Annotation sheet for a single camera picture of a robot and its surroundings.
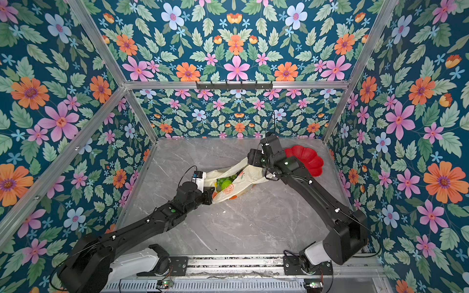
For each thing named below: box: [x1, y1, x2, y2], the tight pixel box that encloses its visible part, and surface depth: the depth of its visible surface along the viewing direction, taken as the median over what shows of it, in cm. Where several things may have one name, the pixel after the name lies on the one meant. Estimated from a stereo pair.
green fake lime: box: [220, 179, 233, 190], surface depth 90 cm
